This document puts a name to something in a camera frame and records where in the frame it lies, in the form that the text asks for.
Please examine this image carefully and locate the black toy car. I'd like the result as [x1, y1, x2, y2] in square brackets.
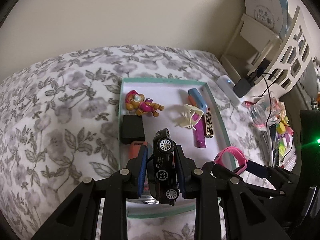
[146, 128, 180, 206]

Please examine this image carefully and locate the black charger block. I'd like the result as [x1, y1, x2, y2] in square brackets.
[233, 78, 254, 98]

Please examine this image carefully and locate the teal white cardboard box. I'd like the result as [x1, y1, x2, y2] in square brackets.
[118, 77, 231, 219]

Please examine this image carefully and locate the small orange blue toy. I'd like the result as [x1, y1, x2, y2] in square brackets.
[188, 88, 209, 115]

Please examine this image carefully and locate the black cable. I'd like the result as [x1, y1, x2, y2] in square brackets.
[247, 71, 283, 131]

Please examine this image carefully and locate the floral grey white blanket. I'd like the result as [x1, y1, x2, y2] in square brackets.
[1, 45, 265, 239]

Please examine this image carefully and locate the white power bank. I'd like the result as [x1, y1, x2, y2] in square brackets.
[216, 75, 242, 106]

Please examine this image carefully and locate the cream wooden shelf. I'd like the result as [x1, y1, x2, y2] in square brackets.
[220, 7, 312, 96]

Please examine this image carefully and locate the gold patterned lighter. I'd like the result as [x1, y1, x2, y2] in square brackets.
[204, 111, 214, 138]

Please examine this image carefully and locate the colourful clutter pile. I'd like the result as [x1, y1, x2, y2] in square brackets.
[245, 96, 297, 171]

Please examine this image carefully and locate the white paper booklet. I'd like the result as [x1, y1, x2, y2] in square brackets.
[245, 0, 291, 39]

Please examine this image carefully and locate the pink brown dog figurine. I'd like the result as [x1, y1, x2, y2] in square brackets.
[125, 90, 165, 117]

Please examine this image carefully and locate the black power adapter plug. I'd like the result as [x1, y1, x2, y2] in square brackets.
[120, 115, 145, 145]

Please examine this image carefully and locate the pink smart wristband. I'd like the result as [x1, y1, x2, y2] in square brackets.
[213, 146, 248, 175]

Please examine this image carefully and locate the cream plastic toy chair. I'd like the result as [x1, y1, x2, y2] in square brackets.
[177, 104, 204, 131]

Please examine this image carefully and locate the orange blue toy car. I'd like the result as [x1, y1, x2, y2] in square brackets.
[129, 141, 152, 159]

